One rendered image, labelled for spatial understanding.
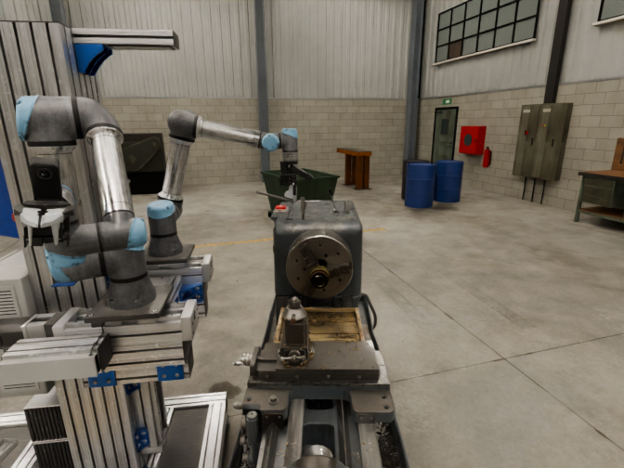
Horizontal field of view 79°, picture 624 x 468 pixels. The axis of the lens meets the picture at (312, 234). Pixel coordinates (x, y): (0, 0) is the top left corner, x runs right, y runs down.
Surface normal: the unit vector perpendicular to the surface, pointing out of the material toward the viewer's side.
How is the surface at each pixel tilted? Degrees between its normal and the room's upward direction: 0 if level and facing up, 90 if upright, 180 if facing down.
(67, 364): 90
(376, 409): 0
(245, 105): 90
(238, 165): 90
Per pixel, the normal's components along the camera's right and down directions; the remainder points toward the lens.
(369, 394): -0.01, -0.96
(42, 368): 0.14, 0.28
